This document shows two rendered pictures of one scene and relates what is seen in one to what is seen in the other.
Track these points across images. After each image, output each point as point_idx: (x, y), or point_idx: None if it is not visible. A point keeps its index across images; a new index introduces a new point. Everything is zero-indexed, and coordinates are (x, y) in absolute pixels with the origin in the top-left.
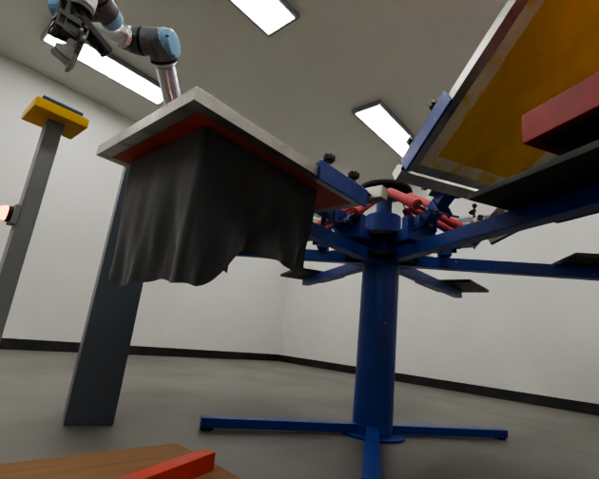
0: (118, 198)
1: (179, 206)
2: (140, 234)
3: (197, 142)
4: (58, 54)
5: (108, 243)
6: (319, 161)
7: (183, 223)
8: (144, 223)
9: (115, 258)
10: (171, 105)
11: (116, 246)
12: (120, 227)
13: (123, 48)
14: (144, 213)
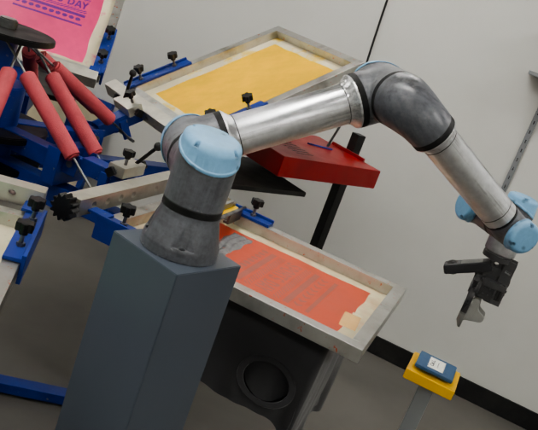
0: (201, 374)
1: (337, 359)
2: (313, 399)
3: None
4: (475, 316)
5: None
6: (273, 223)
7: (337, 370)
8: (318, 389)
9: None
10: (398, 302)
11: (294, 429)
12: (301, 410)
13: (412, 146)
14: (322, 380)
